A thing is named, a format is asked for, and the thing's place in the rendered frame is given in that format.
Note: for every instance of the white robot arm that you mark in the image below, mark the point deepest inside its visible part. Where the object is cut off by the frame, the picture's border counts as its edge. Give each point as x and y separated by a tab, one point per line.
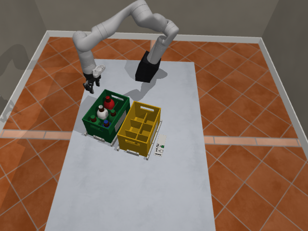
142	16

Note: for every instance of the blue bottle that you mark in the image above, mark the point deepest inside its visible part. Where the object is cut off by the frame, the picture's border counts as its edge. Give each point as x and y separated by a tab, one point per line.
106	124

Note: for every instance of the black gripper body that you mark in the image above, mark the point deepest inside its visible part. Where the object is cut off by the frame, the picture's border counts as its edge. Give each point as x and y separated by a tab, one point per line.
89	77

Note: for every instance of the white paper pick list strip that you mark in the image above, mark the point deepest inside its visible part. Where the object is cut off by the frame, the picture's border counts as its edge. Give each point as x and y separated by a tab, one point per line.
160	145

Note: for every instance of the yellow crate with dividers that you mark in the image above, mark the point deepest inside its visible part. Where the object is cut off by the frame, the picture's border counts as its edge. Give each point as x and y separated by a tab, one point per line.
138	129

